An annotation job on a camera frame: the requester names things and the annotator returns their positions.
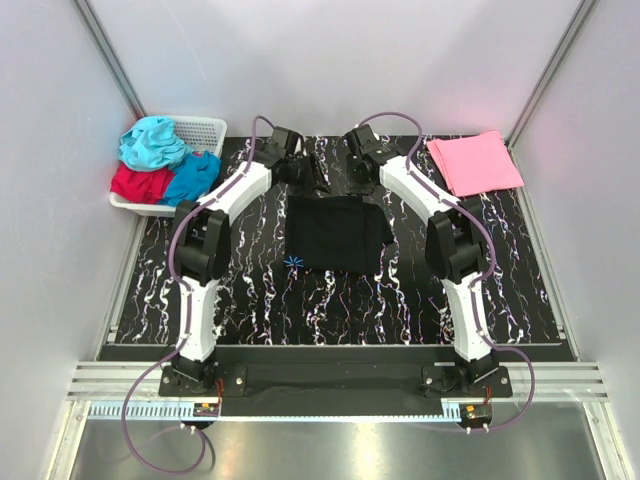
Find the orange connector box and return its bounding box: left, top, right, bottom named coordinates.
left=194, top=402, right=220, bottom=417
left=461, top=403, right=493, bottom=428

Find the light blue t shirt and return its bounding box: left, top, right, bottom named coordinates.
left=118, top=116, right=194, bottom=172

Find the black marble pattern mat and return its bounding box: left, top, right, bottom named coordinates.
left=109, top=136, right=562, bottom=345

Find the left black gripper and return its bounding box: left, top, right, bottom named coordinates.
left=285, top=152, right=332, bottom=201

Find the white plastic basket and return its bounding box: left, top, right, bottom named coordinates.
left=109, top=115, right=227, bottom=217

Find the left orange connector box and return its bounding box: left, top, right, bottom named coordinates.
left=194, top=402, right=220, bottom=417

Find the black t shirt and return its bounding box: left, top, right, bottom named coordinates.
left=284, top=196, right=395, bottom=275

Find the red t shirt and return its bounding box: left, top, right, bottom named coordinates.
left=110, top=163, right=174, bottom=204

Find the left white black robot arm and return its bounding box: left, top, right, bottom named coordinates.
left=162, top=127, right=330, bottom=396

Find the folded pink t shirt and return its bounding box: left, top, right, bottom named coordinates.
left=427, top=131, right=524, bottom=197

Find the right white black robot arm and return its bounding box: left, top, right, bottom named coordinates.
left=345, top=125, right=498, bottom=397

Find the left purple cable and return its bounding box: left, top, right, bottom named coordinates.
left=119, top=115, right=275, bottom=474

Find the right orange connector box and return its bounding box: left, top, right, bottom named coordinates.
left=461, top=403, right=493, bottom=428

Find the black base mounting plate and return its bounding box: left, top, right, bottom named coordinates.
left=159, top=346, right=513, bottom=421

